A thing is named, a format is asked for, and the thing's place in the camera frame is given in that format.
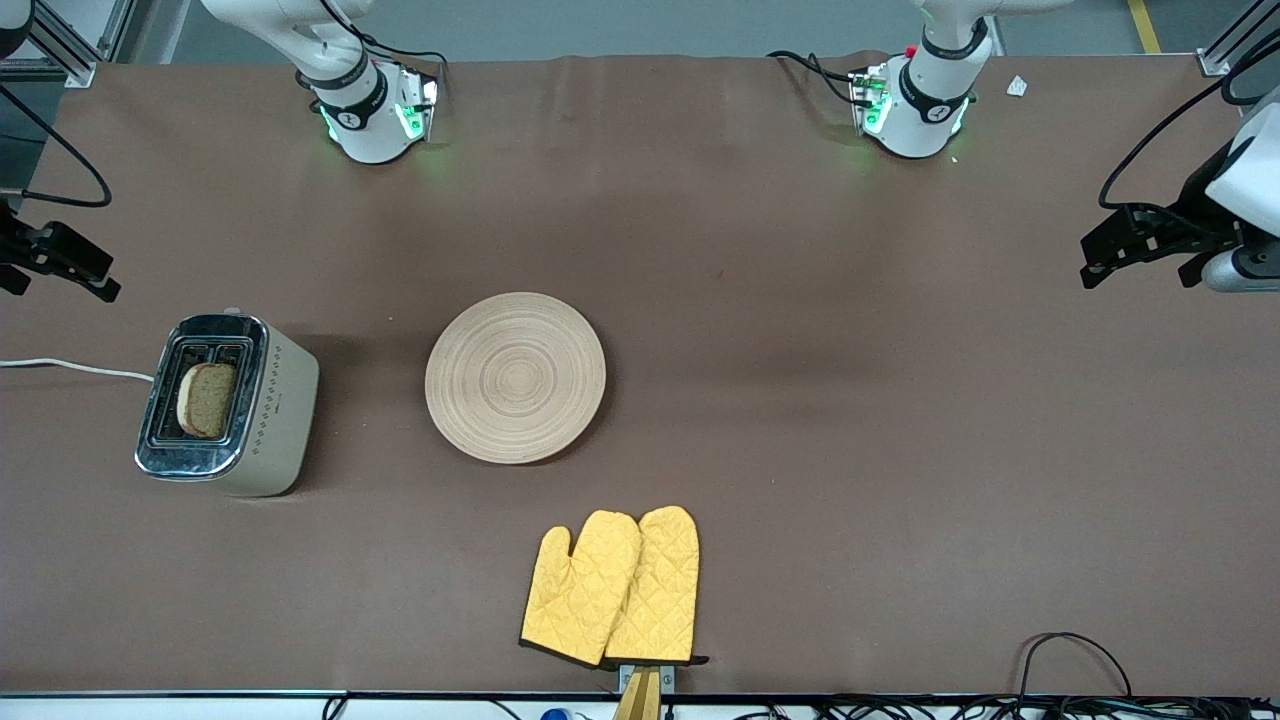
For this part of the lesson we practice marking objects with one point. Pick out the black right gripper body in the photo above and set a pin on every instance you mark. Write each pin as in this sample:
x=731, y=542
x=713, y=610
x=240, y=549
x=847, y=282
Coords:
x=12, y=243

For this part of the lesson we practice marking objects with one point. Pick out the brown toast slice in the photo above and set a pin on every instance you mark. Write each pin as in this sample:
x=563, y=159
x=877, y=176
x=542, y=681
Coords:
x=208, y=400

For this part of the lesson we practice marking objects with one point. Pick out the round wooden plate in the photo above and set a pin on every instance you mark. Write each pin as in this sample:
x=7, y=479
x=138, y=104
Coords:
x=515, y=378

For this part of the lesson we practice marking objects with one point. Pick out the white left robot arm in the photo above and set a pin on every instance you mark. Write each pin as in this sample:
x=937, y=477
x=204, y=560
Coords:
x=930, y=110

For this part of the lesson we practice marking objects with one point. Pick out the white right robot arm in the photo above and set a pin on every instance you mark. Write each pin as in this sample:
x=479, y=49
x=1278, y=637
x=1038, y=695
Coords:
x=370, y=110

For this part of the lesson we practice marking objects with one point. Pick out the white paper scrap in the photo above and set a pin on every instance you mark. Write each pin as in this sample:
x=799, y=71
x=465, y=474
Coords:
x=1017, y=86

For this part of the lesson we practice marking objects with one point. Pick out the beige chrome toaster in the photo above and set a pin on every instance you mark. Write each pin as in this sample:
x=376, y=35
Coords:
x=280, y=410

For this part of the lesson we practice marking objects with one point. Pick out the brown table cover mat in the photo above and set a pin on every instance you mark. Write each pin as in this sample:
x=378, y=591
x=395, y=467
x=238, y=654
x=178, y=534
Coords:
x=800, y=400

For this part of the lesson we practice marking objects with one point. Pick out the yellow quilted oven mitt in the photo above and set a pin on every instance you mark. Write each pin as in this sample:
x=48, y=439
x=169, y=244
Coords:
x=575, y=590
x=660, y=590

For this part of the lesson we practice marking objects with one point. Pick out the aluminium frame profile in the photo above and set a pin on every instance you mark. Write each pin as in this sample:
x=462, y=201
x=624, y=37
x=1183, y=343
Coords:
x=65, y=50
x=1235, y=40

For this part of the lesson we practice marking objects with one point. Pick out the small metal bracket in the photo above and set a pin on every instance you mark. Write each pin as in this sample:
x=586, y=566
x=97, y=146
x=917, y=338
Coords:
x=668, y=678

